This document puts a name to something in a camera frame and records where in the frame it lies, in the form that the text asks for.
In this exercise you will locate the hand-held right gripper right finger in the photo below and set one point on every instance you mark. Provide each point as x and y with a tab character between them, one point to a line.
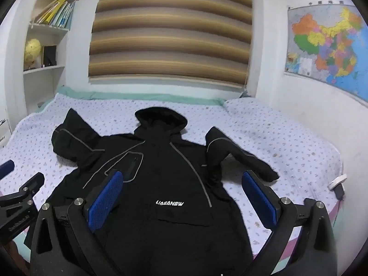
258	201

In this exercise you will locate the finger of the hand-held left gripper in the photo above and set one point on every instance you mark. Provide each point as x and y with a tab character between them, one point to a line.
7	168
27	188

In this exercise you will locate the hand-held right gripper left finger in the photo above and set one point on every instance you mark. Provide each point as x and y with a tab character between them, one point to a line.
105	201

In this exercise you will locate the black hooded jacket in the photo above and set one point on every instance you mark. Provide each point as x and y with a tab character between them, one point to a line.
172	178

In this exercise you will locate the purple floral quilt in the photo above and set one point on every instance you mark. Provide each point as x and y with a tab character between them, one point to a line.
258	138

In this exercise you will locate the white charger plug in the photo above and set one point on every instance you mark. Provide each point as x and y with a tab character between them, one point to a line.
337	180

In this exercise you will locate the black charger plug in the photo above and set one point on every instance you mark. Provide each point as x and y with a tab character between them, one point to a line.
340	192

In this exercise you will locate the white bookshelf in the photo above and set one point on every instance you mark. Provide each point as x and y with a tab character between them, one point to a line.
54	72

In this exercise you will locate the yellow globe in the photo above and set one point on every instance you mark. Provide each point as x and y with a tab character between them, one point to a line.
32	53

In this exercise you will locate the row of leaning thin books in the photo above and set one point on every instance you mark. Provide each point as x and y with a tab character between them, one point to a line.
56	13

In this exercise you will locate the wooden slatted headboard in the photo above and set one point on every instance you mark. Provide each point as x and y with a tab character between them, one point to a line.
172	31

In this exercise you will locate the black picture frame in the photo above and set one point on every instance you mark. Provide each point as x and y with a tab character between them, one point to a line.
49	55

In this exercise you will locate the colourful wall map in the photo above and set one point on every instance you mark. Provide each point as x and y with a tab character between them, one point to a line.
327	46

